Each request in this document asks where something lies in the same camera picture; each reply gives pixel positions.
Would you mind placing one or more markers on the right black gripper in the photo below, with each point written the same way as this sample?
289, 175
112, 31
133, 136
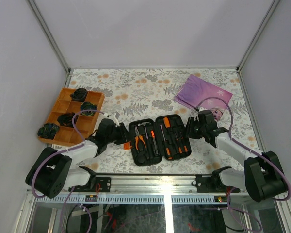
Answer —
191, 122

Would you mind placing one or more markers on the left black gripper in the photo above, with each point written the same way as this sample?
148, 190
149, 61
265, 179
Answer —
124, 133

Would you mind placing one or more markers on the orange handled pliers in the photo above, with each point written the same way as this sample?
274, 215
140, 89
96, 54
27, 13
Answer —
140, 144

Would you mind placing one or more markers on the orange handled screwdriver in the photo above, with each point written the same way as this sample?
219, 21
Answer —
167, 125

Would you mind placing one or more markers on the black plastic tool case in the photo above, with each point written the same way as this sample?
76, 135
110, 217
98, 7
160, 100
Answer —
147, 157

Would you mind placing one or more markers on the black handled screwdriver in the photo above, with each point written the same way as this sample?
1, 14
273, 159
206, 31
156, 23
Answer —
169, 157

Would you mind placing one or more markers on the orange metal file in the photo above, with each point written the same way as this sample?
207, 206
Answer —
154, 142

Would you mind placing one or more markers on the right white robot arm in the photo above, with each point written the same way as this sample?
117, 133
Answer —
262, 177

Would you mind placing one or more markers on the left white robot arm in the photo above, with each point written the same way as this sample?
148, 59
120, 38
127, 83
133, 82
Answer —
53, 170

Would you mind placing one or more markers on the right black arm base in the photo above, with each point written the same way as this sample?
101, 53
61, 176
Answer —
210, 183

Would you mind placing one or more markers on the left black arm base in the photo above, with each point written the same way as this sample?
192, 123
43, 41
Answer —
99, 184

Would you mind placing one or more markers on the purple printed pouch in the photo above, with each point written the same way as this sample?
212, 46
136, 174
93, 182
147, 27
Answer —
196, 90

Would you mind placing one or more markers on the dark rolled band middle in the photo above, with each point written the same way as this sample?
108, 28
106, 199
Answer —
88, 109

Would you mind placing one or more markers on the dark rolled band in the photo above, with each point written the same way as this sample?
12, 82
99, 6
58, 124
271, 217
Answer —
88, 109
66, 119
79, 95

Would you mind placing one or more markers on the orange compartment tray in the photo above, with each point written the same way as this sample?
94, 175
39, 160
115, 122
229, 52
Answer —
83, 126

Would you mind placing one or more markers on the dark rolled band top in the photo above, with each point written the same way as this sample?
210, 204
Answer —
79, 95

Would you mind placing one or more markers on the dark rolled band lower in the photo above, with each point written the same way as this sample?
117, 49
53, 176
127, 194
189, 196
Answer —
66, 119

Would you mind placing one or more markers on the dark rolled band outside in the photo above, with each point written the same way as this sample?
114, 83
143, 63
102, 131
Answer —
48, 131

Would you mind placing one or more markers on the aluminium front rail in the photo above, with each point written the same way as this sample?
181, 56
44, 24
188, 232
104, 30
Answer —
146, 189

